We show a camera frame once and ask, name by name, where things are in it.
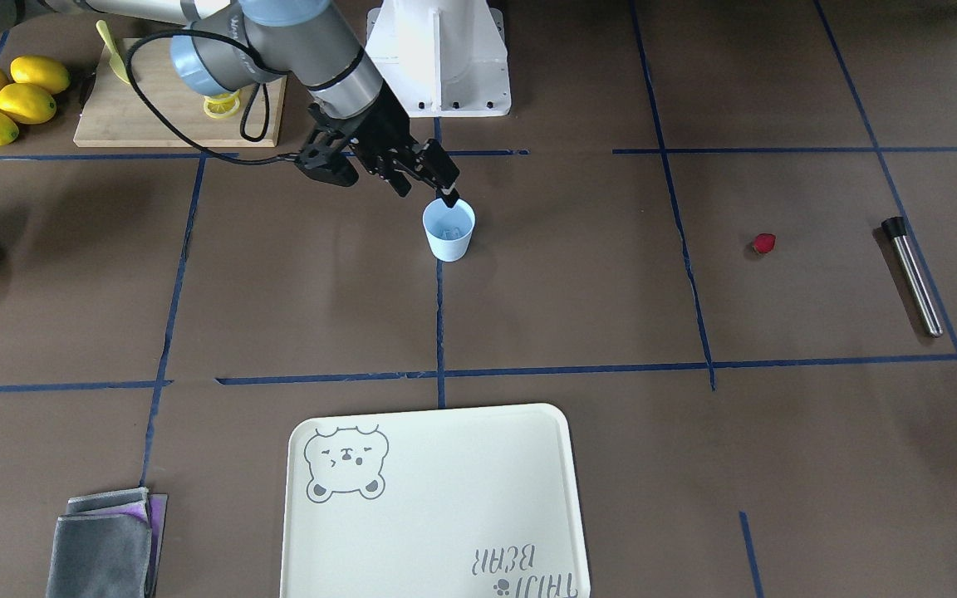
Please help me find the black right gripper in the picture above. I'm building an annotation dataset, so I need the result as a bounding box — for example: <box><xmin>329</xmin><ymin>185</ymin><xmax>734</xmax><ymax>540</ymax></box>
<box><xmin>295</xmin><ymin>83</ymin><xmax>460</xmax><ymax>208</ymax></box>

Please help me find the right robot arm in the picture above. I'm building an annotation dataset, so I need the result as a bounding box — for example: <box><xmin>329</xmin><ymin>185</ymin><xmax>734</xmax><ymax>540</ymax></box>
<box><xmin>0</xmin><ymin>1</ymin><xmax>459</xmax><ymax>208</ymax></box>

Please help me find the light blue plastic cup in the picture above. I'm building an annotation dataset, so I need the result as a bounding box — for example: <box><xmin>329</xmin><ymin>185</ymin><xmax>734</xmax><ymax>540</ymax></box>
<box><xmin>422</xmin><ymin>199</ymin><xmax>476</xmax><ymax>262</ymax></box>

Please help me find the steel muddler black tip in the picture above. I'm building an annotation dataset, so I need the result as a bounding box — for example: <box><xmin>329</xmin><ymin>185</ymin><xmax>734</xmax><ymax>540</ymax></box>
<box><xmin>881</xmin><ymin>216</ymin><xmax>945</xmax><ymax>338</ymax></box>

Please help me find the lemon slice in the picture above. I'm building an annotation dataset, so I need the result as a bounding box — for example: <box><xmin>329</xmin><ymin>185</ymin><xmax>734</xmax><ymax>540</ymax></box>
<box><xmin>202</xmin><ymin>92</ymin><xmax>242</xmax><ymax>119</ymax></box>

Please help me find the red strawberry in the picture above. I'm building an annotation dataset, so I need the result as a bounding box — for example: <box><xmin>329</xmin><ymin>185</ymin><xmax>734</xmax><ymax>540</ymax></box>
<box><xmin>751</xmin><ymin>233</ymin><xmax>778</xmax><ymax>255</ymax></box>

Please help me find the cream bear serving tray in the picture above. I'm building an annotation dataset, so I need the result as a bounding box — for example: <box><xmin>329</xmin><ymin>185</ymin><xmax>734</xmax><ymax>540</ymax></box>
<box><xmin>278</xmin><ymin>404</ymin><xmax>591</xmax><ymax>597</ymax></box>

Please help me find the yellow-green plastic knife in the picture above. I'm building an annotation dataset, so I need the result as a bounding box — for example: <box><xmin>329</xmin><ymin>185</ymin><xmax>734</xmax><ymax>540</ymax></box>
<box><xmin>95</xmin><ymin>19</ymin><xmax>130</xmax><ymax>85</ymax></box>

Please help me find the purple folded cloth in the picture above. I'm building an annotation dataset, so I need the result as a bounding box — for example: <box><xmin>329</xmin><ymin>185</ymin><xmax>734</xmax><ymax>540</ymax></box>
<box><xmin>122</xmin><ymin>493</ymin><xmax>169</xmax><ymax>597</ymax></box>

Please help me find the grey folded cloth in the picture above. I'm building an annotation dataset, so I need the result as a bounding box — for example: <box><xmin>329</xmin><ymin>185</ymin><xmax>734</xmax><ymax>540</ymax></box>
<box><xmin>46</xmin><ymin>486</ymin><xmax>153</xmax><ymax>597</ymax></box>

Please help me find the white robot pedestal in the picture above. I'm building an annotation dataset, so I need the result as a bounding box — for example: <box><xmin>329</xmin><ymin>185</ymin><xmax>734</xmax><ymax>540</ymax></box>
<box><xmin>365</xmin><ymin>1</ymin><xmax>513</xmax><ymax>119</ymax></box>

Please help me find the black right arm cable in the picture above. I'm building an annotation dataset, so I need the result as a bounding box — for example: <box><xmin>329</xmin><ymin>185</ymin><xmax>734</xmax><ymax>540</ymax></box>
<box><xmin>124</xmin><ymin>30</ymin><xmax>313</xmax><ymax>167</ymax></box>

